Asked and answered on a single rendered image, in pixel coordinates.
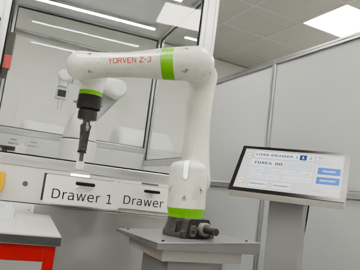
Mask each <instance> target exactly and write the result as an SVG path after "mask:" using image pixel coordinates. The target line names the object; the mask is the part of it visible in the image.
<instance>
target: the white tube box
mask: <svg viewBox="0 0 360 270"><path fill-rule="evenodd" d="M8 206H9V204H1V205H0V218H10V219H13V217H14V210H15V207H14V206H13V207H8Z"/></svg>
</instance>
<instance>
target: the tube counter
mask: <svg viewBox="0 0 360 270"><path fill-rule="evenodd" d="M314 165H315V164H309V163H297V162H285V161H275V164H274V167H279V168H290V169H302V170H313V171H314Z"/></svg>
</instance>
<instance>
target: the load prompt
mask: <svg viewBox="0 0 360 270"><path fill-rule="evenodd" d="M253 158H264V159H277V160H289V161H302V162H314V163H315V161H316V155H308V154H295V153H281V152H268V151H255V153H254V156H253Z"/></svg>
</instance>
